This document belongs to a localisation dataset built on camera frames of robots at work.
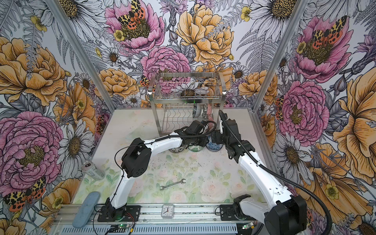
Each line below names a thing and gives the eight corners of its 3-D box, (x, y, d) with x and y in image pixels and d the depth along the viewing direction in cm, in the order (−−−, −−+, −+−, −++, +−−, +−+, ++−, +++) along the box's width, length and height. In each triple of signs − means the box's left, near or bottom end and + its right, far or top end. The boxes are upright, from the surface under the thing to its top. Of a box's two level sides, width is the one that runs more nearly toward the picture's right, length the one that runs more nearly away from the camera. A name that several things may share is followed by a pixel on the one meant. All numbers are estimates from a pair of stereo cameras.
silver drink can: (92, 181, 87) (78, 171, 75) (96, 172, 90) (83, 161, 79) (103, 181, 87) (90, 171, 76) (107, 172, 90) (95, 161, 79)
